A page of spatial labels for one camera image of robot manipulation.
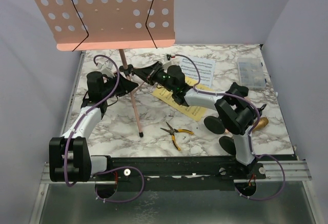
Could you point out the black mic stand front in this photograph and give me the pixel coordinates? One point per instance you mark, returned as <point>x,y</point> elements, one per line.
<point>227,143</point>

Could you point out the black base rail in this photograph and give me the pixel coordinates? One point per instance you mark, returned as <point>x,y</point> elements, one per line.
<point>193,173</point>

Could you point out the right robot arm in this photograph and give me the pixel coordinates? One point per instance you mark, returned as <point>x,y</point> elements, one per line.
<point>236,113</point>

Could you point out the gold toy microphone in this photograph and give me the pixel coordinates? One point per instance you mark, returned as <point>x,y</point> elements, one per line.
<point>261,124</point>

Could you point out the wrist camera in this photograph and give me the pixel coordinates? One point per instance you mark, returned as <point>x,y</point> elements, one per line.
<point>106,68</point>
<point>169,57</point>

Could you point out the yellow handled pliers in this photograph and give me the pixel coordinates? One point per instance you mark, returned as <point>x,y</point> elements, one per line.
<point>172,131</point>

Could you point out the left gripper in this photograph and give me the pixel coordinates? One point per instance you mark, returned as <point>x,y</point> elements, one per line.
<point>124,85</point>

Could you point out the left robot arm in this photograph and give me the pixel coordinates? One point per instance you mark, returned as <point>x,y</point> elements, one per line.
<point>69,157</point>

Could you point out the pink perforated music stand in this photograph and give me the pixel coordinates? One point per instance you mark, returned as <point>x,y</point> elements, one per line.
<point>79,25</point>

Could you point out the pink toy microphone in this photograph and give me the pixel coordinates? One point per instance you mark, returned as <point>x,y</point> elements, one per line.
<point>227,132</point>

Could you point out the yellow sheet music page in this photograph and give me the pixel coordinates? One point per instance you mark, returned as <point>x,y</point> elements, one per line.
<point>193,112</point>

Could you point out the clear plastic parts box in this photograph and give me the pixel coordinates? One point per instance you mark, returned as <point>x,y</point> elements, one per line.
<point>250,73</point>

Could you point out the white sheet music page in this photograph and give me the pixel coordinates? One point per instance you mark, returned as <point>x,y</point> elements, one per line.
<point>206,68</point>

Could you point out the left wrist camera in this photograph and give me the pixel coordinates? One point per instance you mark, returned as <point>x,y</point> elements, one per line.
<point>106,68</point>

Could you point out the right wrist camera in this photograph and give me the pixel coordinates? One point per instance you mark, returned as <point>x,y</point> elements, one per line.
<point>169,57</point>

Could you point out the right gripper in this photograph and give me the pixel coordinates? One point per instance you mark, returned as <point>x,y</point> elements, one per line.
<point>152,73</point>

